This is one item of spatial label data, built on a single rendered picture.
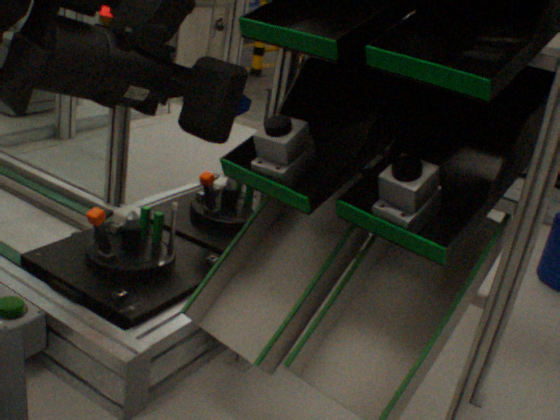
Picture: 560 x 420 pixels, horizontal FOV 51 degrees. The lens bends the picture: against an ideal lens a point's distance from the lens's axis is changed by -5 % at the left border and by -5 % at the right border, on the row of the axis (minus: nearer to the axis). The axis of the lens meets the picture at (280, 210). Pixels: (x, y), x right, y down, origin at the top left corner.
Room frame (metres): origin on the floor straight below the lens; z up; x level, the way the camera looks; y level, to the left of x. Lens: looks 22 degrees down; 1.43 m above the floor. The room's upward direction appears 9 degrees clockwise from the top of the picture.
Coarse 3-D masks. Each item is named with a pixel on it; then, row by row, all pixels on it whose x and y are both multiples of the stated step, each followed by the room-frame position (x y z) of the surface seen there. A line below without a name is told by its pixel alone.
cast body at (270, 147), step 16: (272, 128) 0.63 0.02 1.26; (288, 128) 0.63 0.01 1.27; (304, 128) 0.65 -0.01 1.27; (256, 144) 0.64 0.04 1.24; (272, 144) 0.63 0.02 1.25; (288, 144) 0.62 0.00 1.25; (304, 144) 0.65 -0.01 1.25; (256, 160) 0.64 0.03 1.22; (272, 160) 0.64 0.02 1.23; (288, 160) 0.63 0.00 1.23; (304, 160) 0.65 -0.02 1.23; (272, 176) 0.63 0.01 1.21; (288, 176) 0.63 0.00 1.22
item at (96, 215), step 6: (90, 210) 0.77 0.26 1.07; (96, 210) 0.77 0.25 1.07; (102, 210) 0.77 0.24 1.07; (108, 210) 0.79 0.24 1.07; (90, 216) 0.76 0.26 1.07; (96, 216) 0.76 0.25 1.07; (102, 216) 0.76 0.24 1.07; (108, 216) 0.78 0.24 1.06; (90, 222) 0.76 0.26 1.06; (96, 222) 0.76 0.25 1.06; (102, 222) 0.77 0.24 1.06; (96, 228) 0.77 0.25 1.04; (102, 228) 0.77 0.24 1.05; (96, 234) 0.77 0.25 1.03; (102, 234) 0.77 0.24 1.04; (102, 240) 0.77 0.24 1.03; (108, 240) 0.78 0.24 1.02; (102, 246) 0.78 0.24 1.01; (108, 246) 0.78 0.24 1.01; (102, 252) 0.78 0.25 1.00; (108, 252) 0.78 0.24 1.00
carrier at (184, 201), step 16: (192, 192) 1.14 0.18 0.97; (224, 192) 1.05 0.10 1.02; (240, 192) 1.10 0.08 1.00; (160, 208) 1.04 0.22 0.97; (192, 208) 1.02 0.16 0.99; (224, 208) 1.04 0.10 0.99; (240, 208) 1.06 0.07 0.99; (176, 224) 0.98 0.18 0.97; (192, 224) 0.99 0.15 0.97; (208, 224) 0.99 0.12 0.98; (224, 224) 0.99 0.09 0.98; (240, 224) 0.99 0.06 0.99; (192, 240) 0.94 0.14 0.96; (208, 240) 0.94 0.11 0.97; (224, 240) 0.95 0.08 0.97
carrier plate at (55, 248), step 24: (72, 240) 0.86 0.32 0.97; (24, 264) 0.78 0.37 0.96; (48, 264) 0.77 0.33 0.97; (72, 264) 0.78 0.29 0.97; (192, 264) 0.85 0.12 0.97; (72, 288) 0.73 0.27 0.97; (96, 288) 0.73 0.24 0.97; (144, 288) 0.75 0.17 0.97; (168, 288) 0.77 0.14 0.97; (192, 288) 0.78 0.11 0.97; (120, 312) 0.68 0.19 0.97; (144, 312) 0.69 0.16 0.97
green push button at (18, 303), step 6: (0, 300) 0.65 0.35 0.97; (6, 300) 0.65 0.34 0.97; (12, 300) 0.66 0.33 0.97; (18, 300) 0.66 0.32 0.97; (0, 306) 0.64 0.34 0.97; (6, 306) 0.64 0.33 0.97; (12, 306) 0.64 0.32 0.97; (18, 306) 0.65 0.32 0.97; (24, 306) 0.66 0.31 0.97; (0, 312) 0.63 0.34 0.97; (6, 312) 0.63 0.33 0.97; (12, 312) 0.63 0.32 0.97; (18, 312) 0.64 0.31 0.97
